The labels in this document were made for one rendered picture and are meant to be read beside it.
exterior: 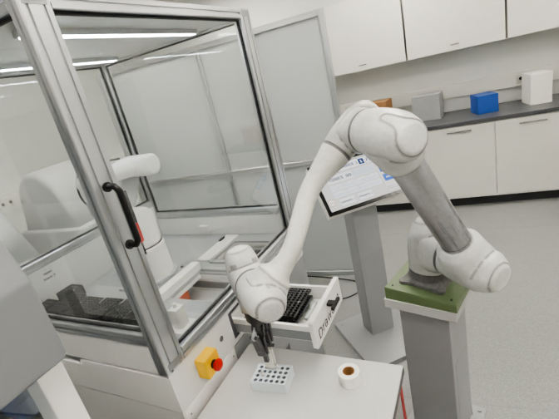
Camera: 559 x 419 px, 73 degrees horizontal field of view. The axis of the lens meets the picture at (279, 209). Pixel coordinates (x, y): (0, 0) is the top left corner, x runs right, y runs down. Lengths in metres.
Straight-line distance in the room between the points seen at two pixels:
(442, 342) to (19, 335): 1.45
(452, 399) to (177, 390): 1.15
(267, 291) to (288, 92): 2.16
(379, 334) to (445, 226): 1.46
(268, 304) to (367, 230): 1.38
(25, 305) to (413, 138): 0.86
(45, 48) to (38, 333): 0.64
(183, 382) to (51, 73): 0.93
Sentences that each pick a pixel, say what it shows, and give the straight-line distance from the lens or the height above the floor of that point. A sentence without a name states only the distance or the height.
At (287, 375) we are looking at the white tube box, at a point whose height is 0.80.
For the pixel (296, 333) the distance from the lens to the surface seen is 1.38.
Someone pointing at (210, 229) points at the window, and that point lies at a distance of 1.38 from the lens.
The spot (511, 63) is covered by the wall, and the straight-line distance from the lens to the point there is 4.87.
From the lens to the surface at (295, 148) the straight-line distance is 3.01.
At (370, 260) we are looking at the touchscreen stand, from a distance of 2.34.
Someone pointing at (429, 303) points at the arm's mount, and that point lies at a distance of 1.58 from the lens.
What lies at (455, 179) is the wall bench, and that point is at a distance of 4.30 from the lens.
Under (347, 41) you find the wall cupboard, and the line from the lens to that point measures 4.48.
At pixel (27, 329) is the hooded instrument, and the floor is 1.44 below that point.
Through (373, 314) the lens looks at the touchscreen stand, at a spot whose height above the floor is 0.19.
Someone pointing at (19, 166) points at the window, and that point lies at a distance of 1.28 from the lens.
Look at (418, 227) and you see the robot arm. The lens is 1.52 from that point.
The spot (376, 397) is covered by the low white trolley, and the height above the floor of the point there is 0.76.
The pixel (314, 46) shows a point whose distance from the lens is 2.88.
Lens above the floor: 1.70
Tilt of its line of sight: 19 degrees down
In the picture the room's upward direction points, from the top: 13 degrees counter-clockwise
